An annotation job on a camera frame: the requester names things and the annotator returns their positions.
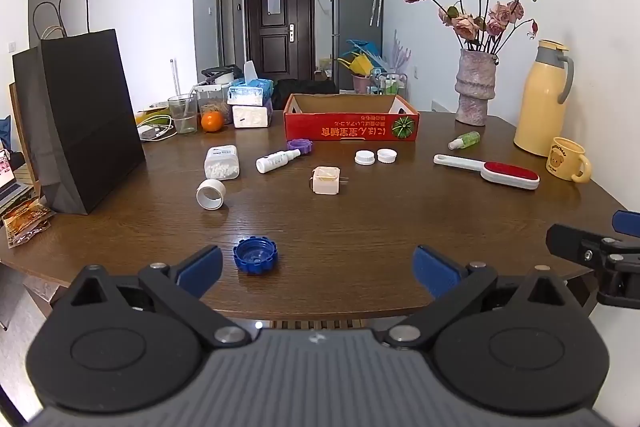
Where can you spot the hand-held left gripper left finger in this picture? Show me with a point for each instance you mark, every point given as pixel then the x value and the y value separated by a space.
pixel 200 264

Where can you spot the cream square box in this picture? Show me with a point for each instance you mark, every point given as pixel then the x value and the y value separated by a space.
pixel 327 184

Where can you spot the brown snack packet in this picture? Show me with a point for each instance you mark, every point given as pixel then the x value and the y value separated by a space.
pixel 27 213
pixel 27 234

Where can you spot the clear food container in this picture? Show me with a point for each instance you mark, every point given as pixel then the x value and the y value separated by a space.
pixel 212 99

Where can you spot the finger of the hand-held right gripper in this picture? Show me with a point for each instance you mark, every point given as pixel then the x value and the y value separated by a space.
pixel 570 243
pixel 627 222

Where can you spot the white spray bottle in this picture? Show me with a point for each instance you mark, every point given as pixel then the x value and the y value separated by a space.
pixel 272 162

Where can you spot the dark brown entrance door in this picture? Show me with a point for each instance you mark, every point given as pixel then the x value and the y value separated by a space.
pixel 277 32

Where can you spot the purple tissue pack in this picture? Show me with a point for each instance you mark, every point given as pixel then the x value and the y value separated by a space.
pixel 250 117

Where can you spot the black paper bag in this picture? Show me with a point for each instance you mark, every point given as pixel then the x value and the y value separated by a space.
pixel 80 122

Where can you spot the blue scalloped bottle cap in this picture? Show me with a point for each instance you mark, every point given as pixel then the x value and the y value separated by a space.
pixel 267 262

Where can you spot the white charger block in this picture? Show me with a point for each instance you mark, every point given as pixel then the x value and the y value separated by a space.
pixel 150 132

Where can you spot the white leaning board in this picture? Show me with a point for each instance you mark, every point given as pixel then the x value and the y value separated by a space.
pixel 442 107

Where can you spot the black folding chair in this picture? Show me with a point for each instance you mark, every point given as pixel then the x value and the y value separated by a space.
pixel 302 91

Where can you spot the mottled pink vase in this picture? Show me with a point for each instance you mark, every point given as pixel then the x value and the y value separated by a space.
pixel 475 87

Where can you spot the orange fruit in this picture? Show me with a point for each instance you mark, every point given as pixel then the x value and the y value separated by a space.
pixel 212 121

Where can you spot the yellow thermos jug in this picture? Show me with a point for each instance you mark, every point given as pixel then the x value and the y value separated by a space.
pixel 540 107

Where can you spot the pink bucket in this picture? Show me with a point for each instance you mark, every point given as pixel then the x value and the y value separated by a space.
pixel 360 83

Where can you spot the yellow bear mug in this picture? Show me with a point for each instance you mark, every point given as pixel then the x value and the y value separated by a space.
pixel 562 159

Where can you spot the blue tissue pack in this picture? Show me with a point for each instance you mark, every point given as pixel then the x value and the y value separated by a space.
pixel 250 93

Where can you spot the green spray bottle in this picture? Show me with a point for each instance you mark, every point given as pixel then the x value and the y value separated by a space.
pixel 467 139

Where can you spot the brown paper bag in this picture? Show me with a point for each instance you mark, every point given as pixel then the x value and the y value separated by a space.
pixel 22 142

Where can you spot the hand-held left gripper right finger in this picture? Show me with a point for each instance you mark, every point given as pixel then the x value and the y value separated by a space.
pixel 434 269

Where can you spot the black folding stand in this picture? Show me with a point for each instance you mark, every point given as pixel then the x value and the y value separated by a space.
pixel 220 72

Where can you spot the white plastic jar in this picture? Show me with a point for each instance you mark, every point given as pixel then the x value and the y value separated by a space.
pixel 222 164

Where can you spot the purple scalloped lid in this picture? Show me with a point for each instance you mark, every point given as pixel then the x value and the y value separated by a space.
pixel 300 147

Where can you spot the purple hangers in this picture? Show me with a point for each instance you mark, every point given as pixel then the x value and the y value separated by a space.
pixel 401 52

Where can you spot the white tape roll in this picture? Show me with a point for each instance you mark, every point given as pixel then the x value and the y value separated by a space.
pixel 210 202

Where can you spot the metal trolley rack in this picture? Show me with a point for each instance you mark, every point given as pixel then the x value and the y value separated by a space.
pixel 390 83

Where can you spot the clear glass cup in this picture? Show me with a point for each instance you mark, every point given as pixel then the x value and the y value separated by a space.
pixel 182 119

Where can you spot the blue and yellow hangers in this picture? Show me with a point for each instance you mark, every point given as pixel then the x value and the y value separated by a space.
pixel 360 57

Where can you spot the grey refrigerator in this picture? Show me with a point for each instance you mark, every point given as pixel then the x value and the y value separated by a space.
pixel 352 22

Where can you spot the red and white lint brush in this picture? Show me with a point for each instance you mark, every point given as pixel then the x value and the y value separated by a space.
pixel 505 173

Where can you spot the red cardboard box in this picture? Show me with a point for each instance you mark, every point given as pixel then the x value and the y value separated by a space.
pixel 345 129

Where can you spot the laptop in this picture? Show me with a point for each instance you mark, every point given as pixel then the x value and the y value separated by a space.
pixel 12 187

